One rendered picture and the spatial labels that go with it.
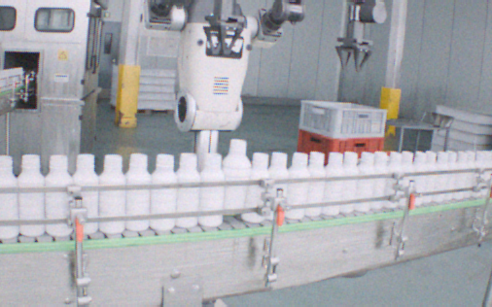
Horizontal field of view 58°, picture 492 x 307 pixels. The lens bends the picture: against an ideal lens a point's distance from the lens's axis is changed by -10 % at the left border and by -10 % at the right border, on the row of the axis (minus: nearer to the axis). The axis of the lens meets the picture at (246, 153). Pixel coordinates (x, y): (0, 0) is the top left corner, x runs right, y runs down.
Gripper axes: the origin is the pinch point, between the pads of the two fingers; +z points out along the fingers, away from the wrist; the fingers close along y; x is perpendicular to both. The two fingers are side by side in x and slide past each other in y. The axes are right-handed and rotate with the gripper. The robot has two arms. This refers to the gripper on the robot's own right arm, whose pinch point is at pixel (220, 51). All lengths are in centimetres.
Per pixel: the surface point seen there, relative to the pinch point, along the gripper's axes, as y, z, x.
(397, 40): -673, -90, 781
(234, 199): 17.5, 33.8, -1.8
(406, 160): 16, 26, 57
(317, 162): 16.4, 25.8, 22.0
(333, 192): 17.9, 33.8, 27.7
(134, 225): 16.7, 38.8, -25.7
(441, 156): 17, 25, 75
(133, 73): -727, 35, 197
